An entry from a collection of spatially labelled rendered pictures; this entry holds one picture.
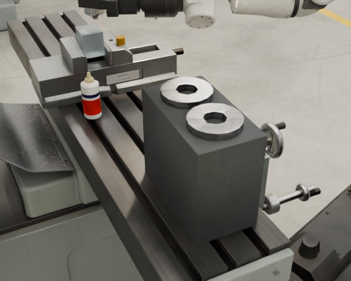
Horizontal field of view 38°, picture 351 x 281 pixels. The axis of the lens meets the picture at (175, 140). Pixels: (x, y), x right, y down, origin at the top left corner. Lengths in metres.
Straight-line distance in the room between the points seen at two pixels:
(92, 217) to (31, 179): 0.18
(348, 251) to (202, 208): 0.63
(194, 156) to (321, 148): 2.04
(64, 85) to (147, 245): 0.51
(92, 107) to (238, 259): 0.50
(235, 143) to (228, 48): 2.98
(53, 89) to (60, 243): 0.37
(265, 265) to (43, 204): 0.56
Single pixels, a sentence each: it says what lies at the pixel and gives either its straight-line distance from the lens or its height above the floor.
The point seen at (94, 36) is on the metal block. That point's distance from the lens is 1.24.
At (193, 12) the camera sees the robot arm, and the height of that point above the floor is 1.15.
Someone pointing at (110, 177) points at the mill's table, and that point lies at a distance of 1.00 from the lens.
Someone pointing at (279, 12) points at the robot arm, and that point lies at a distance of 1.19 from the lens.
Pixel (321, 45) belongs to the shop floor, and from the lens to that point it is 3.89.
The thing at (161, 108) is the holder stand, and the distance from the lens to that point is 0.84.
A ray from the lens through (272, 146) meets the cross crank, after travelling 1.64.
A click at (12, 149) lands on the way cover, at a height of 0.89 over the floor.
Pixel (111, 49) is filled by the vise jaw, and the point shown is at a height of 1.03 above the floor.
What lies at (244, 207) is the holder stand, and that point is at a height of 0.97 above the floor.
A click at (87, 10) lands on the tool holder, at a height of 1.14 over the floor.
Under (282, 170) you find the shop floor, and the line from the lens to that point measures 2.56.
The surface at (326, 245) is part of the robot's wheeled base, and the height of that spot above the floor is 0.61.
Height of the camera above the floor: 1.54
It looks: 35 degrees down
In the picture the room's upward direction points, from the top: straight up
